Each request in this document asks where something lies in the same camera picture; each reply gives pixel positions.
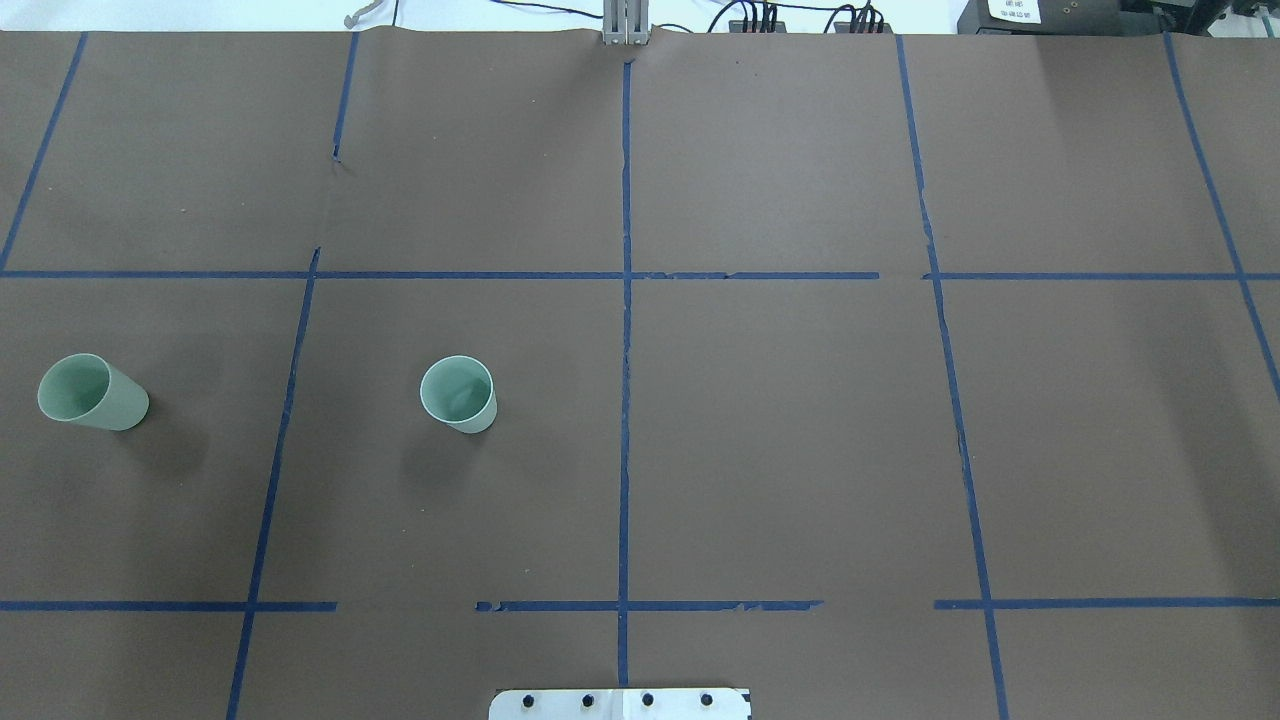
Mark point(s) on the white pedestal column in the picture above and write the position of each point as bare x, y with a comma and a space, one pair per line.
623, 703

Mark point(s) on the green cup moved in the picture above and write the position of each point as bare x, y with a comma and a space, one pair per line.
86, 390

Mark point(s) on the aluminium frame post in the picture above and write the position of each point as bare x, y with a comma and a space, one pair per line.
626, 22

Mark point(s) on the green cup on table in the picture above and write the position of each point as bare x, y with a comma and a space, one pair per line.
459, 391

